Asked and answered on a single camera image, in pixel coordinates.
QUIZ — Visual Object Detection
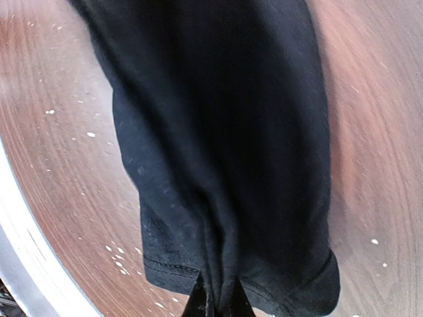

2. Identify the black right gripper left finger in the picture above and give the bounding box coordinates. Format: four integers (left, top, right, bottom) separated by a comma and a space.
184, 274, 215, 317

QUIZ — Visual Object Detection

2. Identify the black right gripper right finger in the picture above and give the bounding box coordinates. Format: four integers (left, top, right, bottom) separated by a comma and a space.
227, 277, 256, 317

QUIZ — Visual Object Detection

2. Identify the black underwear beige waistband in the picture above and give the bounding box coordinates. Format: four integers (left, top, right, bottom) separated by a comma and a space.
71, 1, 340, 316

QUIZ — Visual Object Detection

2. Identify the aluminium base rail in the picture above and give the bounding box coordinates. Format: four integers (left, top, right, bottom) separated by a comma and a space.
1, 149, 101, 316

